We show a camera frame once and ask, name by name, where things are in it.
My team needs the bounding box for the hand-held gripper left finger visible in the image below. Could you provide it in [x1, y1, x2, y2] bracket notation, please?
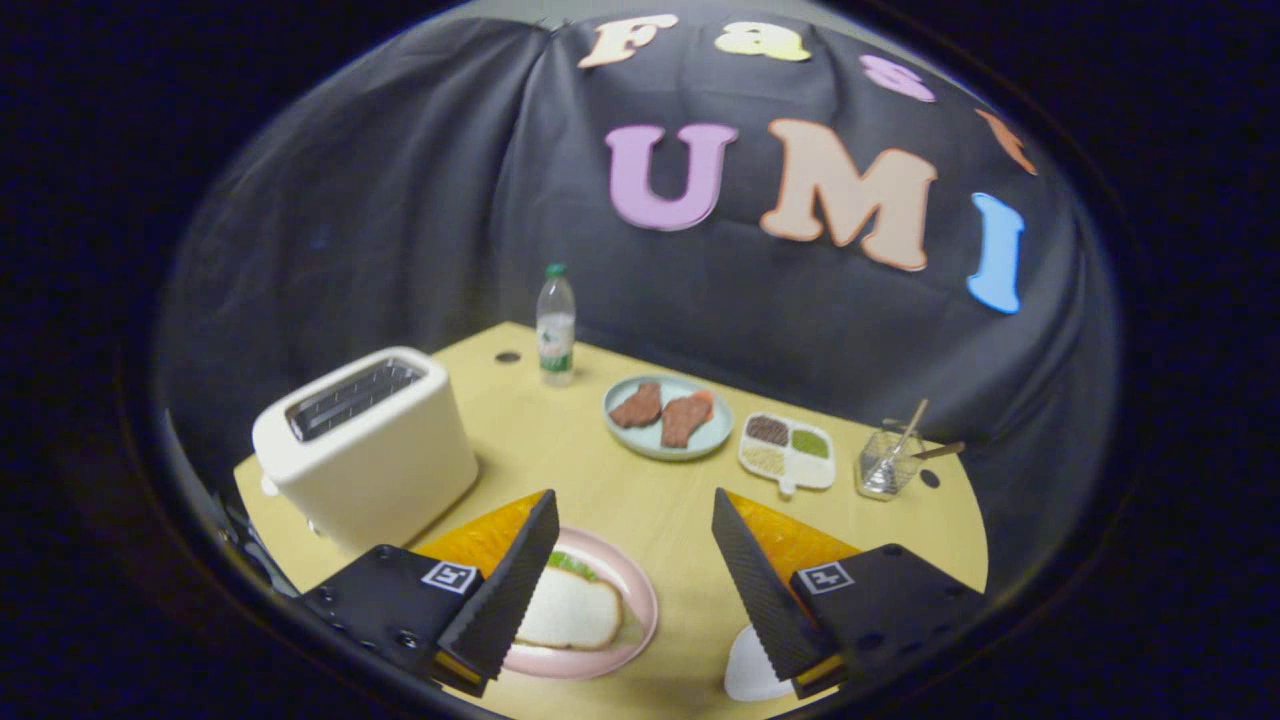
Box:
[298, 488, 561, 699]

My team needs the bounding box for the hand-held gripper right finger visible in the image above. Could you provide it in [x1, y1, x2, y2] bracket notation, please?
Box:
[711, 487, 989, 701]

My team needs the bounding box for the green lettuce leaf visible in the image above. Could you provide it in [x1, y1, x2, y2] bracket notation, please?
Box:
[546, 550, 601, 584]

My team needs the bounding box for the toasted bread slice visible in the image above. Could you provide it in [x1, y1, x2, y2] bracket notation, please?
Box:
[515, 565, 624, 651]

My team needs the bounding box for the white square plate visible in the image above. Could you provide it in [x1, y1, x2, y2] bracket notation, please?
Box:
[723, 624, 796, 703]

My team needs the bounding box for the pink round plate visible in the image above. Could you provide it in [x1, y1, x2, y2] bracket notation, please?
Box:
[500, 526, 660, 682]

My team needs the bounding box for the white divided bean tray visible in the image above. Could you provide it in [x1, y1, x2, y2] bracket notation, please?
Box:
[738, 411, 837, 497]

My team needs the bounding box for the clear utensil holder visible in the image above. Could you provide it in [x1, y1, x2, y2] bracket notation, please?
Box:
[856, 428, 923, 502]

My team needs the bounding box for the white toaster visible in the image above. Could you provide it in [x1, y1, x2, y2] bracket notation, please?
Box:
[252, 346, 480, 551]

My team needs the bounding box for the brown meat piece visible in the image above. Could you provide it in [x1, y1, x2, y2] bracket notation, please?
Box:
[659, 390, 717, 449]
[609, 382, 664, 430]

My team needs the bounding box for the light blue oval plate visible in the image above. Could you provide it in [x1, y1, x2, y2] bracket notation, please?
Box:
[603, 375, 735, 462]

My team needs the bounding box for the light wooden utensil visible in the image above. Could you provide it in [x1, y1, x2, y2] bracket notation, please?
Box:
[890, 398, 930, 456]

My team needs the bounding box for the clear plastic water bottle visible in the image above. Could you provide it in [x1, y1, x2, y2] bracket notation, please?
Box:
[536, 263, 578, 388]

